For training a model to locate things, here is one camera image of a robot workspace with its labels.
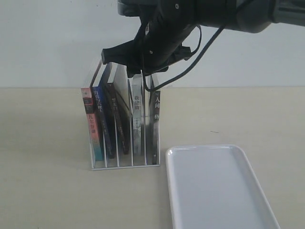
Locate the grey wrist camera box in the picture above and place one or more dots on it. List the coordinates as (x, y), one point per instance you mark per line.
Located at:
(128, 8)

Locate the dark blue moon book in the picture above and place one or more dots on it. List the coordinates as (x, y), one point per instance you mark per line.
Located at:
(104, 112)

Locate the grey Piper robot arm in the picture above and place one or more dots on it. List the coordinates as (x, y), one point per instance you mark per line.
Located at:
(250, 16)

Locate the white rectangular tray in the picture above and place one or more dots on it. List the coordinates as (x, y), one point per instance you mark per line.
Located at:
(215, 187)

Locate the pink and teal book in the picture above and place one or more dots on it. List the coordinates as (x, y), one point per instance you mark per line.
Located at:
(88, 99)

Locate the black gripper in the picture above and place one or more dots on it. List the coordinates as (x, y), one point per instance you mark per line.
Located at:
(165, 24)

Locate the black book white characters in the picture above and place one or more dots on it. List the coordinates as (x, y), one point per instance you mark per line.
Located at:
(152, 115)

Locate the black brown book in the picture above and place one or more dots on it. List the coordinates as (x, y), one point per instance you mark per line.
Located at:
(116, 86)

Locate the white wire book rack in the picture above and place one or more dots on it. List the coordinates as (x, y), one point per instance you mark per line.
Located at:
(121, 160)

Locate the grey white book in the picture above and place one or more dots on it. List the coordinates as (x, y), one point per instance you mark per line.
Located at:
(137, 120)

